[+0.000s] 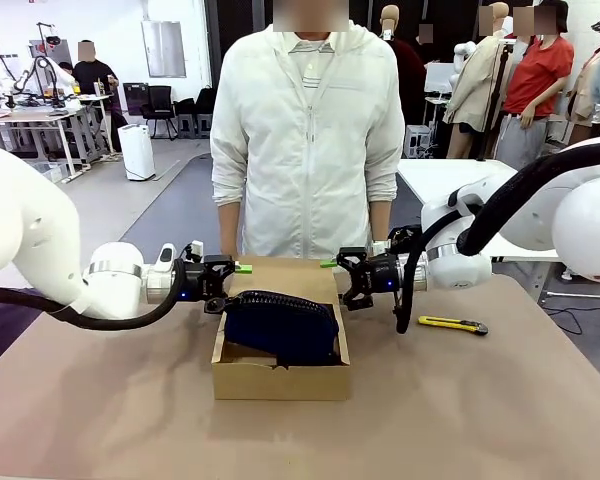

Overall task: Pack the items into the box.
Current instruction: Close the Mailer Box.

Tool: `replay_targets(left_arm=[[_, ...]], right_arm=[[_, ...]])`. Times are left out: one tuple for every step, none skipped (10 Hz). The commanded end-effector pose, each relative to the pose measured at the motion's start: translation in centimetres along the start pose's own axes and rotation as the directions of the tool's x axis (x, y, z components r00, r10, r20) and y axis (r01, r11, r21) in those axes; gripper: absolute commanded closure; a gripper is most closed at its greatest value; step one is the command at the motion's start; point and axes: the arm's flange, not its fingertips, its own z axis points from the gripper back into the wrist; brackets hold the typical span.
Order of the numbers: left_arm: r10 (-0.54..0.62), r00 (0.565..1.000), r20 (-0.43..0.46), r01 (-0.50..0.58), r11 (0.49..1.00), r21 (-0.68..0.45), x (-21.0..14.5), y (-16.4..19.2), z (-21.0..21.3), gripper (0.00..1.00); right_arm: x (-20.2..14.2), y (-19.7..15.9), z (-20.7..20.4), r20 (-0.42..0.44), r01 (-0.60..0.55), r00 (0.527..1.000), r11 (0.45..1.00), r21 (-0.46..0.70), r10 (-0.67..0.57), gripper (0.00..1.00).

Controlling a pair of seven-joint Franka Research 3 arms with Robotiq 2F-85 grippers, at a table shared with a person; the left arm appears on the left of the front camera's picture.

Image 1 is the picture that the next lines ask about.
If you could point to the bare mannequin head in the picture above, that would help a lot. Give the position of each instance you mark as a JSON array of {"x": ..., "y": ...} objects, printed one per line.
[{"x": 390, "y": 20}]

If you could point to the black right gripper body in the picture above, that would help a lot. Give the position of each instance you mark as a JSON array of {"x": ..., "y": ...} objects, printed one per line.
[{"x": 382, "y": 277}]

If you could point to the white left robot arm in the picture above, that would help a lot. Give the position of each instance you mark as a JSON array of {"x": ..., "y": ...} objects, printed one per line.
[{"x": 25, "y": 225}]

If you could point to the black bag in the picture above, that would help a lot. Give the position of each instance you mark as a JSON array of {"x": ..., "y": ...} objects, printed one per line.
[{"x": 405, "y": 235}]

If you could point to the person's right forearm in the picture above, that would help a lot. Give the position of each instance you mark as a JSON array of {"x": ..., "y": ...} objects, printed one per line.
[{"x": 228, "y": 225}]

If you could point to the mannequin with bucket hat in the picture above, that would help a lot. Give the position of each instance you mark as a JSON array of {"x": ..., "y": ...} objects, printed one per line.
[{"x": 592, "y": 85}]

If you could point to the yellow utility knife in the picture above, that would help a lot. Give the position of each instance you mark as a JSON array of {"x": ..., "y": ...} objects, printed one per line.
[{"x": 452, "y": 324}]

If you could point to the black office chair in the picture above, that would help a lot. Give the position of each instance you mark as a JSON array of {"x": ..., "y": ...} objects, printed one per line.
[{"x": 158, "y": 110}]

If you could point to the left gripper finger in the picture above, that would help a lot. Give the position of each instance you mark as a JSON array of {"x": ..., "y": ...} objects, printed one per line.
[
  {"x": 230, "y": 266},
  {"x": 215, "y": 304}
]

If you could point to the brown cardboard box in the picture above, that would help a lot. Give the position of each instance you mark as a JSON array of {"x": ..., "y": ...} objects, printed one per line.
[{"x": 280, "y": 385}]

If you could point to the person in white jacket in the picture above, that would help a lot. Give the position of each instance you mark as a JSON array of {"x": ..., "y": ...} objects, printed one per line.
[{"x": 307, "y": 150}]

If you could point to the grey work desk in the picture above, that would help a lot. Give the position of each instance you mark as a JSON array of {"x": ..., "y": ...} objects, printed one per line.
[{"x": 30, "y": 120}]

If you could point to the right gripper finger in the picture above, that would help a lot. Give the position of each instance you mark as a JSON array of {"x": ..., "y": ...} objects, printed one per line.
[
  {"x": 355, "y": 299},
  {"x": 352, "y": 257}
]

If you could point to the person in red shirt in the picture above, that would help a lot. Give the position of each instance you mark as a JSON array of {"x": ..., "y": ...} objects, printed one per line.
[{"x": 537, "y": 75}]

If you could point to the person's right hand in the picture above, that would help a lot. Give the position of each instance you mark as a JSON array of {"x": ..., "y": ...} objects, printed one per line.
[{"x": 229, "y": 250}]

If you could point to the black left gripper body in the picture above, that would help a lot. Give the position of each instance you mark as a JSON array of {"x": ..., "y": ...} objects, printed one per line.
[{"x": 197, "y": 282}]

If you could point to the person's left forearm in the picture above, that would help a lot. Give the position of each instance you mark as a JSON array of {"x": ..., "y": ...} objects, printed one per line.
[{"x": 381, "y": 222}]

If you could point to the white plastic crate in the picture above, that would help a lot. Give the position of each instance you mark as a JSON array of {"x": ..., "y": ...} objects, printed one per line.
[{"x": 417, "y": 142}]

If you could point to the white table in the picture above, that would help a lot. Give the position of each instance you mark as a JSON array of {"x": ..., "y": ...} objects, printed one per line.
[{"x": 430, "y": 175}]

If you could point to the person in dark red top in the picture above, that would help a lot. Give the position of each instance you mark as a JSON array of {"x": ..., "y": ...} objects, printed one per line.
[{"x": 410, "y": 65}]

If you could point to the grey wall panel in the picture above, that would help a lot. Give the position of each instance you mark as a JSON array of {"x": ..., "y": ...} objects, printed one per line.
[{"x": 163, "y": 49}]

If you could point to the white wristwatch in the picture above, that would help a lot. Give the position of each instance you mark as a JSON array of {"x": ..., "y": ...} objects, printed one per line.
[{"x": 380, "y": 247}]

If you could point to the mannequin in beige coat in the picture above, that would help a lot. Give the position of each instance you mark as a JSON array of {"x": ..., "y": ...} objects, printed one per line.
[{"x": 475, "y": 85}]

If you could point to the white air purifier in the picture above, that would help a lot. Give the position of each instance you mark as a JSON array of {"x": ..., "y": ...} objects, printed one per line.
[{"x": 136, "y": 152}]

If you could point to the navy zipper pencil case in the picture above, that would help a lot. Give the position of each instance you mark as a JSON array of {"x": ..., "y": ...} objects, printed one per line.
[{"x": 285, "y": 325}]

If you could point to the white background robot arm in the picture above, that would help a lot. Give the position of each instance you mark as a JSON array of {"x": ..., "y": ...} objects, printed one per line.
[
  {"x": 0, "y": 75},
  {"x": 50, "y": 75}
]

